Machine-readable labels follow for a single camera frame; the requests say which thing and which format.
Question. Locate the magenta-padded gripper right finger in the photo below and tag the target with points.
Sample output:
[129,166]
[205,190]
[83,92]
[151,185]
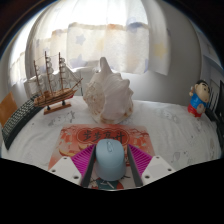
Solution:
[158,167]

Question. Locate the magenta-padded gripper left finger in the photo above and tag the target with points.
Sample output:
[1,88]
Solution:
[65,168]

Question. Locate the light blue computer mouse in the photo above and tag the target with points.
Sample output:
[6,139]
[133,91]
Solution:
[110,160]

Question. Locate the white cartoon-print tablecloth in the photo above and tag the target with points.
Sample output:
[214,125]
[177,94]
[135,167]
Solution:
[173,133]

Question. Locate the black keyboard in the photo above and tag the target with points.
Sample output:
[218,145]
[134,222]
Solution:
[18,121]

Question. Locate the wooden model sailing ship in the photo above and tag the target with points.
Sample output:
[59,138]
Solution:
[55,96]

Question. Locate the black router with antennas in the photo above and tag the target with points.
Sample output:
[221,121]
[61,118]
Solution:
[216,116]

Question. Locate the cartoon boy clock figurine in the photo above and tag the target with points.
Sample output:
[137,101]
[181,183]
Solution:
[198,100]

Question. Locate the orange box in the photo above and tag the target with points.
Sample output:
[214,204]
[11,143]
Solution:
[6,108]

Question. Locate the large white conch shell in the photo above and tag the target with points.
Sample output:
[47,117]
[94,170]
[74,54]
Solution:
[108,96]

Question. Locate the white star-print curtain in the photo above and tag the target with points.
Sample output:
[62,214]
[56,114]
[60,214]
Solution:
[106,36]

